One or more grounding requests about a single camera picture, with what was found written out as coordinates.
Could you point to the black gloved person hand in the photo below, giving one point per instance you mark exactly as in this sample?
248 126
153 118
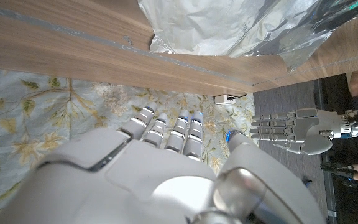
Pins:
340 172

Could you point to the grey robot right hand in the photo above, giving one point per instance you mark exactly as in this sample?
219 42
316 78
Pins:
135 174

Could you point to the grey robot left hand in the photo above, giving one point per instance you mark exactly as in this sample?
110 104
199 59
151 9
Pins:
306 127

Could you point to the crinkled aluminum foil sheet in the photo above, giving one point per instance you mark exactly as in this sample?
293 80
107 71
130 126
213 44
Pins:
197 28

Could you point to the white power strip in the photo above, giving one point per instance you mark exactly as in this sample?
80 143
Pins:
222 99

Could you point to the floral light blue backdrop cloth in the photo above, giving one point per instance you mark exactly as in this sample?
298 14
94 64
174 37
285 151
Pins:
42 109

